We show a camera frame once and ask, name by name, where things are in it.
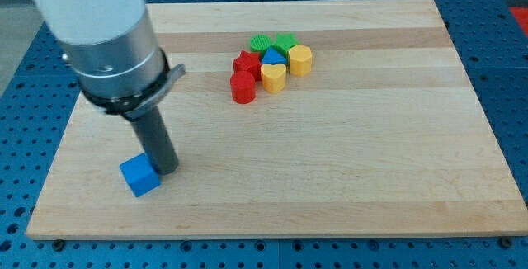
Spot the yellow hexagon block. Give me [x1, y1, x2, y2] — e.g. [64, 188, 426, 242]
[288, 45, 313, 77]

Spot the light wooden board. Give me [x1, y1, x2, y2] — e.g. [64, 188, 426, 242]
[26, 0, 527, 240]

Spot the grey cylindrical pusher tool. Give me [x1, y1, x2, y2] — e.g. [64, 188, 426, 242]
[130, 107, 179, 175]

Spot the blue triangle block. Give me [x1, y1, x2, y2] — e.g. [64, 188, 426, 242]
[261, 47, 287, 65]

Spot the green cylinder block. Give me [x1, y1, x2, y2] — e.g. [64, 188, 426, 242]
[249, 34, 272, 54]

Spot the black clamp with metal lever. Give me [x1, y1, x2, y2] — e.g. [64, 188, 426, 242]
[80, 50, 186, 120]

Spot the red star block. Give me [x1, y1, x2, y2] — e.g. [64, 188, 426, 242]
[233, 50, 262, 82]

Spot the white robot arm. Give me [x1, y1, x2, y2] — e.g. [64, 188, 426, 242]
[34, 0, 166, 99]

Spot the green star block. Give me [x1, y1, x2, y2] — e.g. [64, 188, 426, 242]
[271, 33, 299, 58]

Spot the yellow heart block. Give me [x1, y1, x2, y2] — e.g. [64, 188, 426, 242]
[261, 64, 287, 93]

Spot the red cylinder block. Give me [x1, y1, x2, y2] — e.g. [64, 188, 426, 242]
[229, 71, 256, 104]

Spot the blue cube block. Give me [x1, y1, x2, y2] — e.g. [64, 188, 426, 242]
[120, 153, 161, 197]

